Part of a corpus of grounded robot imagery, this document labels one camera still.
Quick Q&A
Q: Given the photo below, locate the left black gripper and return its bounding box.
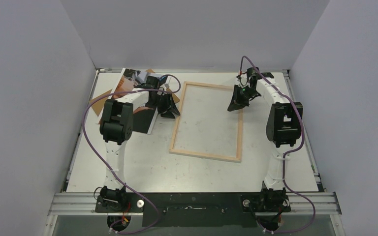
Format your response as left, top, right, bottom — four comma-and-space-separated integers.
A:
149, 93, 180, 119

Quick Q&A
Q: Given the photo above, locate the printed colour photo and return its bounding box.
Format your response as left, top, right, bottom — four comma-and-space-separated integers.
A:
109, 81, 160, 134

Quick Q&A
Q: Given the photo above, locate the white wooden picture frame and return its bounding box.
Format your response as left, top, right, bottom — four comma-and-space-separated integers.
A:
169, 82, 243, 163

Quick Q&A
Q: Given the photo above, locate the brown cardboard backing board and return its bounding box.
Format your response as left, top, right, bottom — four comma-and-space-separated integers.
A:
90, 68, 180, 117

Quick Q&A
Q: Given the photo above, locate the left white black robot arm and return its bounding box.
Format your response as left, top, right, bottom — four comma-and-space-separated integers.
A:
99, 75, 180, 212

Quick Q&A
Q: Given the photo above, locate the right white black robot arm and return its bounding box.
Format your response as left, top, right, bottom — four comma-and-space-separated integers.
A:
227, 67, 303, 213

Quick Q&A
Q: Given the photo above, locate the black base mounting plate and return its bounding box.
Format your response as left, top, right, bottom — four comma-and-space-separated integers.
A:
94, 190, 291, 230

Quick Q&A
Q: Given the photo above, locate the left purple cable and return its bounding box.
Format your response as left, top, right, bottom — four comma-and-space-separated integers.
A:
82, 74, 182, 235

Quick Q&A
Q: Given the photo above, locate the purple cable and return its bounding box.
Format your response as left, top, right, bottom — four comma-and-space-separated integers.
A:
82, 74, 182, 235
240, 56, 316, 235

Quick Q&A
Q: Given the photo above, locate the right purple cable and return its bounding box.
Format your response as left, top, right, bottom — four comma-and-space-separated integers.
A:
240, 56, 316, 235

